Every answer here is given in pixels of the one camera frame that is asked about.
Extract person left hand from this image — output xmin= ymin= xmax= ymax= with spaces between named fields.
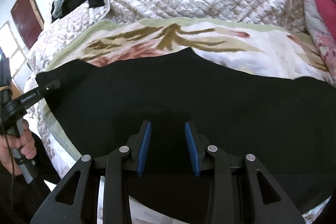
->
xmin=0 ymin=120 xmax=37 ymax=176

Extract black pants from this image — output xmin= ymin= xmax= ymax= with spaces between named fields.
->
xmin=37 ymin=48 xmax=335 ymax=223

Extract pink floral comforter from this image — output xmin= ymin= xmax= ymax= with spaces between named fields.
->
xmin=303 ymin=0 xmax=335 ymax=76

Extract dark red door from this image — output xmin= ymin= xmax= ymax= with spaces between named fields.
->
xmin=11 ymin=0 xmax=44 ymax=50

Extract fleece floral blanket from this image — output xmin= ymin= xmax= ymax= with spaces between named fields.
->
xmin=34 ymin=16 xmax=336 ymax=224

